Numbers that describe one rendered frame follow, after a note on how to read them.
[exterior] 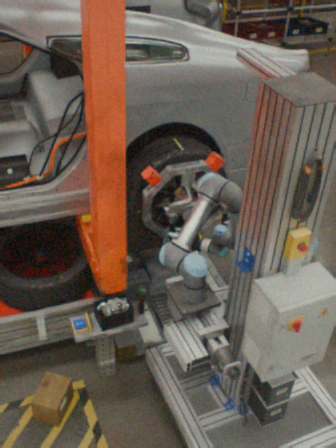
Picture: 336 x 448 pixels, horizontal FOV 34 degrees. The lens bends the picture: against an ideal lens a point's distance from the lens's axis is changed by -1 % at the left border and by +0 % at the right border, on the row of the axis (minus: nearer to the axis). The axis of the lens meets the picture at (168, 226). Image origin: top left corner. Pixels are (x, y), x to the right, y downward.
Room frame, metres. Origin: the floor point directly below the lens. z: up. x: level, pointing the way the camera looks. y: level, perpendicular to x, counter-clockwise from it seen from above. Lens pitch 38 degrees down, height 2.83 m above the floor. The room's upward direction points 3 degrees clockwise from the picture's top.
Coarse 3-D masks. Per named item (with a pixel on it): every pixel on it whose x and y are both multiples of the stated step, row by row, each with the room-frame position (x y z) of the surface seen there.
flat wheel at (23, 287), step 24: (0, 240) 2.74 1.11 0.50; (24, 240) 2.83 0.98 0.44; (48, 240) 2.89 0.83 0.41; (72, 240) 2.81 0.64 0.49; (0, 264) 2.51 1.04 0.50; (24, 264) 2.55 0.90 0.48; (48, 264) 2.56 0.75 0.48; (72, 264) 2.55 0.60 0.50; (0, 288) 2.40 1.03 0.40; (24, 288) 2.33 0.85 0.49; (48, 288) 2.35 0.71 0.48; (72, 288) 2.43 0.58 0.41
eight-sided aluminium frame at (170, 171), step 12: (168, 168) 2.77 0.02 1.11; (180, 168) 2.77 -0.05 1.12; (192, 168) 2.79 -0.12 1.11; (204, 168) 2.82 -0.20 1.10; (168, 180) 2.74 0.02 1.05; (144, 192) 2.72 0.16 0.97; (156, 192) 2.71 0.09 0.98; (144, 204) 2.73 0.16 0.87; (144, 216) 2.70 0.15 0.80; (216, 216) 2.87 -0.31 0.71; (156, 228) 2.72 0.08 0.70; (180, 228) 2.83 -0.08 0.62; (204, 228) 2.84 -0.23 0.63
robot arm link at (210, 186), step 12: (204, 180) 2.33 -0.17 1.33; (216, 180) 2.31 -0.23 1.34; (228, 180) 2.32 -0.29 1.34; (204, 192) 2.28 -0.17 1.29; (216, 192) 2.27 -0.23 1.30; (204, 204) 2.25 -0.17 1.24; (216, 204) 2.27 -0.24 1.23; (192, 216) 2.22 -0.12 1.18; (204, 216) 2.22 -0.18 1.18; (192, 228) 2.18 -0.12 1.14; (180, 240) 2.14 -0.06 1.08; (192, 240) 2.15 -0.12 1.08; (168, 252) 2.10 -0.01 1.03; (180, 252) 2.09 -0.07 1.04; (168, 264) 2.06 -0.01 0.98
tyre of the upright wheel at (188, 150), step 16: (160, 144) 2.97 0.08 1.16; (176, 144) 2.95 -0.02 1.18; (192, 144) 2.98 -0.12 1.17; (144, 160) 2.88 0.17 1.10; (160, 160) 2.82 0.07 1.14; (176, 160) 2.84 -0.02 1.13; (192, 160) 2.88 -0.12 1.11; (128, 176) 2.89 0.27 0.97; (224, 176) 2.97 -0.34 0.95; (128, 192) 2.83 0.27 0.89; (144, 224) 2.77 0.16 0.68
